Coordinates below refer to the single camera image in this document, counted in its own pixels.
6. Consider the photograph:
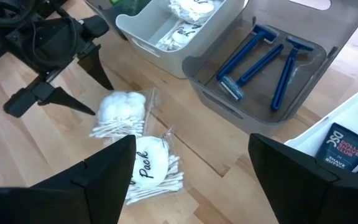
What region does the blue disposable razor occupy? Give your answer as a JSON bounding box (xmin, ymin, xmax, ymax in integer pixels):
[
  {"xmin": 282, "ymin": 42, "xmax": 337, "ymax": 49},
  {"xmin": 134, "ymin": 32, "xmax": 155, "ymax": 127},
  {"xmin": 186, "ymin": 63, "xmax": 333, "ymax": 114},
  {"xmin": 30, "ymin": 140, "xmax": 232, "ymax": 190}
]
[
  {"xmin": 215, "ymin": 23, "xmax": 280, "ymax": 81},
  {"xmin": 270, "ymin": 35, "xmax": 316, "ymax": 112},
  {"xmin": 218, "ymin": 42, "xmax": 285, "ymax": 103}
]

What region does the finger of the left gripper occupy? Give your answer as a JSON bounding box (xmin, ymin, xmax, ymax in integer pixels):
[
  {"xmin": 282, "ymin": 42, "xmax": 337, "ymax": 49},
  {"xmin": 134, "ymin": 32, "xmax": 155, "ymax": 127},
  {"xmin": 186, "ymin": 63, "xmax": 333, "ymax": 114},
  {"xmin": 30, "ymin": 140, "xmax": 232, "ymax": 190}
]
[
  {"xmin": 37, "ymin": 86, "xmax": 96, "ymax": 116},
  {"xmin": 77, "ymin": 44, "xmax": 115, "ymax": 91}
]

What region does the smoky grey plastic bin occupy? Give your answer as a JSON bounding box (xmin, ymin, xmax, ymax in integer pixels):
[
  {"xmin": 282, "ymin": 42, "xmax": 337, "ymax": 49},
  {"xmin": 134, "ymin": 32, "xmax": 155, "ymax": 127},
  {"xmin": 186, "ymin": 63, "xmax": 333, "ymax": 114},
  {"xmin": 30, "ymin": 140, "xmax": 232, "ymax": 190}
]
[{"xmin": 181, "ymin": 0, "xmax": 358, "ymax": 137}]

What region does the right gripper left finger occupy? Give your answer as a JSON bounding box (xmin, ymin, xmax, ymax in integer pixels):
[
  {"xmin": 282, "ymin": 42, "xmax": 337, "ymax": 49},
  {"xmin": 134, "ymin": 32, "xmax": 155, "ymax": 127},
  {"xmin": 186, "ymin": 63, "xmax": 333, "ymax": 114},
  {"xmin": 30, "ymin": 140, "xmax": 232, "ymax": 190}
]
[{"xmin": 0, "ymin": 134, "xmax": 137, "ymax": 224}]

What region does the pale grey plastic bin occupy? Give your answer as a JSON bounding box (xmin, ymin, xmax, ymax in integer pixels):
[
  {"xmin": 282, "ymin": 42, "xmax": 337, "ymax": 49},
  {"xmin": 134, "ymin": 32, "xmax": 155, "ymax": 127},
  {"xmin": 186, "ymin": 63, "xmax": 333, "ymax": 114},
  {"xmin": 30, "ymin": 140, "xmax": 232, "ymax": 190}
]
[{"xmin": 116, "ymin": 0, "xmax": 249, "ymax": 79}]

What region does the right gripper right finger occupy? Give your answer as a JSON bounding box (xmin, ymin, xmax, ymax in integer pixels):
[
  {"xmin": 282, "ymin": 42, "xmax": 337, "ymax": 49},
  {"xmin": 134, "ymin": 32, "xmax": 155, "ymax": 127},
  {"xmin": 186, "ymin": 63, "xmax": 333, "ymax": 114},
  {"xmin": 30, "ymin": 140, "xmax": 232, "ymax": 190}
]
[{"xmin": 248, "ymin": 133, "xmax": 358, "ymax": 224}]

